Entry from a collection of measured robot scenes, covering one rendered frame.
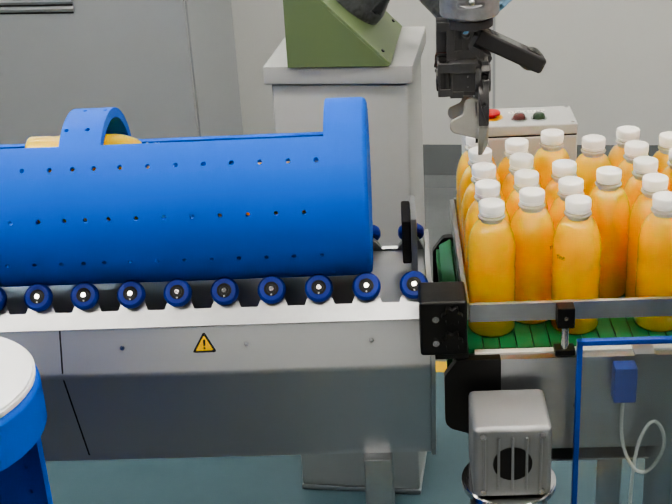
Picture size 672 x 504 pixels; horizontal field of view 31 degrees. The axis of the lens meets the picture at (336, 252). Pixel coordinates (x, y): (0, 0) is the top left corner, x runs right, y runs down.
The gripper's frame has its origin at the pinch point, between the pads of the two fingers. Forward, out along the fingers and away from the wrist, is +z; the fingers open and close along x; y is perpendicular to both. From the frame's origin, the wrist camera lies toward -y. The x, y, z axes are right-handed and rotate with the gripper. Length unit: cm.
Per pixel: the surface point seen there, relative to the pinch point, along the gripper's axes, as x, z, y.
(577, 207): 16.3, 5.0, -12.5
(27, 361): 45, 12, 63
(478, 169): 1.0, 4.5, 0.8
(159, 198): 14, 2, 50
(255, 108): -283, 86, 69
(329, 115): 5.3, -7.0, 23.9
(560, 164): 0.0, 4.5, -12.3
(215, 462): -80, 116, 64
